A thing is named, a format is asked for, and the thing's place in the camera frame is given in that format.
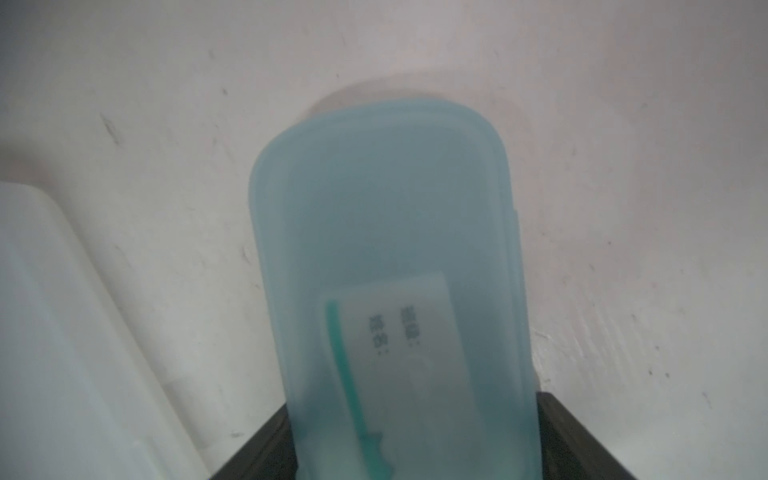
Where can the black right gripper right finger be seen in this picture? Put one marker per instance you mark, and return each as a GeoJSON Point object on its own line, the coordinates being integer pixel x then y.
{"type": "Point", "coordinates": [569, 450]}

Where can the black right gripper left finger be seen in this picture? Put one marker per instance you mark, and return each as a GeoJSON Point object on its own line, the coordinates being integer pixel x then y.
{"type": "Point", "coordinates": [268, 455]}

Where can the frosted white pencil case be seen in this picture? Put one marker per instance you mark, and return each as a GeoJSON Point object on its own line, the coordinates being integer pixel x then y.
{"type": "Point", "coordinates": [78, 398]}

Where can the teal pencil case labelled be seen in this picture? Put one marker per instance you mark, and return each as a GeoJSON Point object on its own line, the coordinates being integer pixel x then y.
{"type": "Point", "coordinates": [390, 254]}

